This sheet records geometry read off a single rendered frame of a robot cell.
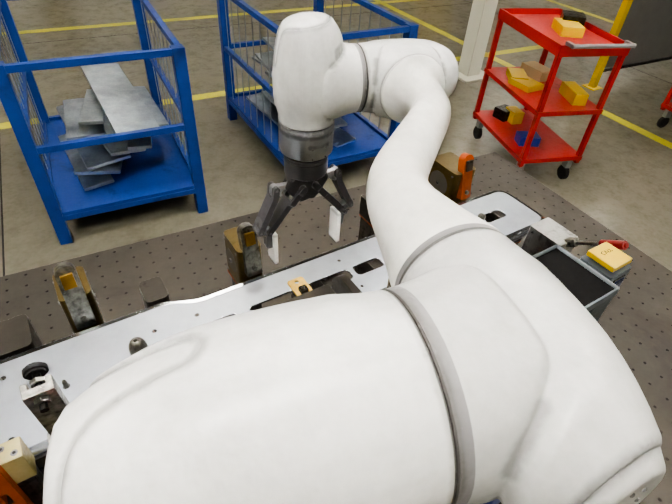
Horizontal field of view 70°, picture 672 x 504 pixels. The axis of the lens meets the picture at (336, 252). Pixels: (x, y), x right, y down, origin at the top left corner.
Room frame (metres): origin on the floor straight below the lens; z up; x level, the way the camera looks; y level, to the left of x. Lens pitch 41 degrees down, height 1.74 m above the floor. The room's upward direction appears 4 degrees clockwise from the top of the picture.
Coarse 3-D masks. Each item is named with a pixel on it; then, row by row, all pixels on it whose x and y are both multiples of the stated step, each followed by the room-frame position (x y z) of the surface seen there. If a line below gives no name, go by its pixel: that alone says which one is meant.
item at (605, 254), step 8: (592, 248) 0.74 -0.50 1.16; (600, 248) 0.74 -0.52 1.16; (608, 248) 0.74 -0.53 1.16; (616, 248) 0.75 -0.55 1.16; (592, 256) 0.72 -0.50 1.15; (600, 256) 0.72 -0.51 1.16; (608, 256) 0.72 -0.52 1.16; (616, 256) 0.72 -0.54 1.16; (624, 256) 0.72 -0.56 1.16; (600, 264) 0.71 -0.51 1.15; (608, 264) 0.70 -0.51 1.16; (616, 264) 0.70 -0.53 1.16; (624, 264) 0.70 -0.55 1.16
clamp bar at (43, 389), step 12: (24, 372) 0.34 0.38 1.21; (36, 372) 0.34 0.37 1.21; (24, 384) 0.32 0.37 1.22; (36, 384) 0.33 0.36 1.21; (48, 384) 0.32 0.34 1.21; (24, 396) 0.30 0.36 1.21; (36, 396) 0.31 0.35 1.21; (48, 396) 0.31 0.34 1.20; (60, 396) 0.32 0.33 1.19; (36, 408) 0.31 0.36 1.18; (48, 408) 0.30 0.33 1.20; (60, 408) 0.32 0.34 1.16; (48, 420) 0.31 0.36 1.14; (48, 432) 0.31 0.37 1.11
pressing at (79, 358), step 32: (512, 224) 1.02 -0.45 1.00; (320, 256) 0.84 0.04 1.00; (352, 256) 0.85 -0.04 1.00; (256, 288) 0.72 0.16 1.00; (288, 288) 0.73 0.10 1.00; (384, 288) 0.74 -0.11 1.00; (128, 320) 0.61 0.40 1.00; (160, 320) 0.61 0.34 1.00; (192, 320) 0.62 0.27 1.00; (32, 352) 0.52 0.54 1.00; (64, 352) 0.52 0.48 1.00; (96, 352) 0.53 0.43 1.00; (128, 352) 0.53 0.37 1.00; (0, 384) 0.45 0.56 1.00; (0, 416) 0.39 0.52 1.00; (32, 416) 0.39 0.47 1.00; (32, 448) 0.34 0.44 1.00
